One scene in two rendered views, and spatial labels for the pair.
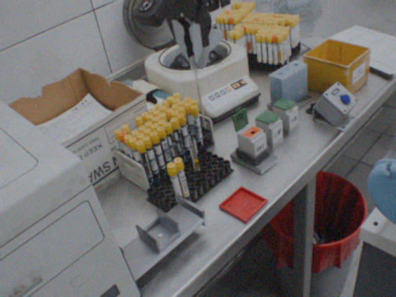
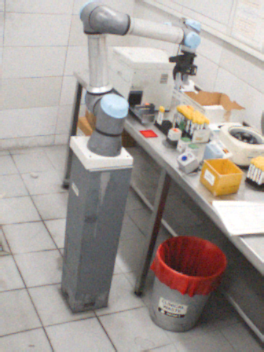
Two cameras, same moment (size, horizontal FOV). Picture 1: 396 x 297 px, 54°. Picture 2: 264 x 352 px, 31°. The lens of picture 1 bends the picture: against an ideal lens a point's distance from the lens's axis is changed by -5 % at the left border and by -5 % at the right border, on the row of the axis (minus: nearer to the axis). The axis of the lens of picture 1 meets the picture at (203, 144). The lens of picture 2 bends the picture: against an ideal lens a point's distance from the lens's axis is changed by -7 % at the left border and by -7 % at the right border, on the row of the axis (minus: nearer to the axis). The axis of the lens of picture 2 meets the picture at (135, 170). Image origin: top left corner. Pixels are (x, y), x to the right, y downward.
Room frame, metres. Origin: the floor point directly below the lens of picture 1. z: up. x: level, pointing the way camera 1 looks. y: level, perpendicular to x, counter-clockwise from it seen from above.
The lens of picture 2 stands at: (0.85, -2.30, 1.90)
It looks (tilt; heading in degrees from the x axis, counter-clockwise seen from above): 29 degrees down; 98
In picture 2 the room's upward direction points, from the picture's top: 11 degrees clockwise
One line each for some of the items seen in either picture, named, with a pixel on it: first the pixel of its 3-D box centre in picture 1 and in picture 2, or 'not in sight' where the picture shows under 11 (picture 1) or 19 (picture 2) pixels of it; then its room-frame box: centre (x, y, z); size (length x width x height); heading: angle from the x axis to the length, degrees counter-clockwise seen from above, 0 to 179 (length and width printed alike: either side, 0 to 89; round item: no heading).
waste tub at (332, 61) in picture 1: (336, 68); (221, 177); (0.93, -0.39, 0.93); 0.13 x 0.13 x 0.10; 39
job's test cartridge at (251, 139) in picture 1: (252, 143); (174, 136); (0.68, -0.10, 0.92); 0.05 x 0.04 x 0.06; 37
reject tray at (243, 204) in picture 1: (243, 203); (148, 133); (0.55, -0.06, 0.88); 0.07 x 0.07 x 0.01; 40
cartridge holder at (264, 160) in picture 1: (253, 154); (173, 141); (0.68, -0.10, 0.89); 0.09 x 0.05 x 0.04; 37
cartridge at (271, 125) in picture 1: (268, 129); (184, 145); (0.74, -0.15, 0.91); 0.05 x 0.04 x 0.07; 40
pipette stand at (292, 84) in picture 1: (289, 86); (212, 158); (0.88, -0.24, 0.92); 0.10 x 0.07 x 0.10; 125
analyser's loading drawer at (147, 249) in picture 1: (150, 242); (139, 109); (0.46, 0.12, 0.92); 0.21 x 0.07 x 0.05; 130
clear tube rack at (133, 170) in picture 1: (166, 146); (190, 127); (0.74, 0.08, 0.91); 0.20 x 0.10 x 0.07; 130
